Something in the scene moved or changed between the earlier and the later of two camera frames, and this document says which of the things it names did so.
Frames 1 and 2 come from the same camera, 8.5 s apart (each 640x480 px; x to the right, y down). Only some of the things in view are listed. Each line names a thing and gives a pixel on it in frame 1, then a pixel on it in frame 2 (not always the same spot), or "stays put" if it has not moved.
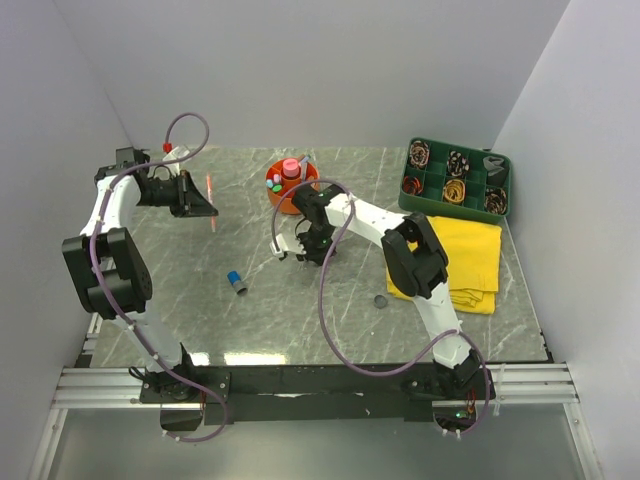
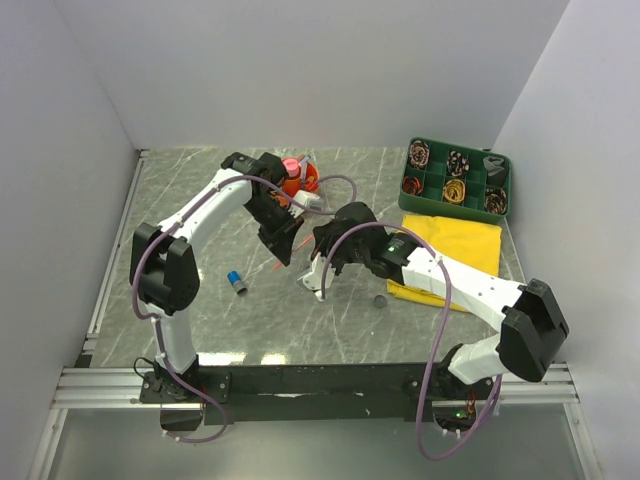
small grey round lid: [380, 301] stays put
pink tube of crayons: [291, 168] stays put
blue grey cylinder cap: [235, 280] stays put
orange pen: [209, 197] → [301, 244]
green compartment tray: [452, 181] stays put
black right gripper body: [316, 243] → [347, 252]
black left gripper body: [176, 194] → [276, 222]
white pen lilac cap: [304, 167] stays put
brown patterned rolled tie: [419, 153] stays put
